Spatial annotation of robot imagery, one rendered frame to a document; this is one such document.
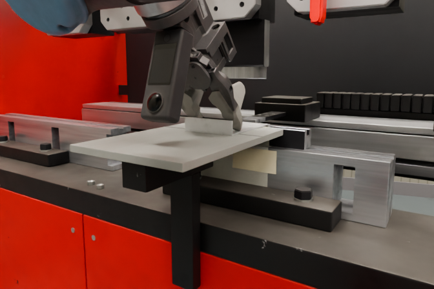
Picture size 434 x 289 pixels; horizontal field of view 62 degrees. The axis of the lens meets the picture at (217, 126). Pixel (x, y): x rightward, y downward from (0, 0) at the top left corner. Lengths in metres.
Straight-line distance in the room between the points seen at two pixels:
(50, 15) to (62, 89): 1.08
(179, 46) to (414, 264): 0.37
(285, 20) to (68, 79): 0.79
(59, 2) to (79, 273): 0.59
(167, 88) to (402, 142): 0.52
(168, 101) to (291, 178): 0.25
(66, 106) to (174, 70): 1.01
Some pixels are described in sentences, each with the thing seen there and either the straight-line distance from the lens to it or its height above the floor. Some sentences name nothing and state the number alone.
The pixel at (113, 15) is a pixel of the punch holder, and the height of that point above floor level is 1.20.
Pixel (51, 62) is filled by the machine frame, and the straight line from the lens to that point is 1.39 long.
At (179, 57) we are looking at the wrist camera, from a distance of 0.44.
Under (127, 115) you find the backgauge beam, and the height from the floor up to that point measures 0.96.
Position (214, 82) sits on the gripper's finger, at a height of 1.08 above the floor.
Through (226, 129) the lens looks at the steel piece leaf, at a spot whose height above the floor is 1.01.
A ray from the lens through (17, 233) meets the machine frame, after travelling 0.96.
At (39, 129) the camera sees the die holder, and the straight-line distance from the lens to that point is 1.03.
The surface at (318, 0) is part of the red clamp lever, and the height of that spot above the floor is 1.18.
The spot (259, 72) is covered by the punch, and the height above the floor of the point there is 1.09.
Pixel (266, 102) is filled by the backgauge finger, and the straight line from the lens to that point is 0.83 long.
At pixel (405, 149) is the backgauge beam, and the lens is 0.81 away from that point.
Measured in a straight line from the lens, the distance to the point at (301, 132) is 0.58.
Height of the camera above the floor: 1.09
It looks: 8 degrees down
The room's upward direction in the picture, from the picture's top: straight up
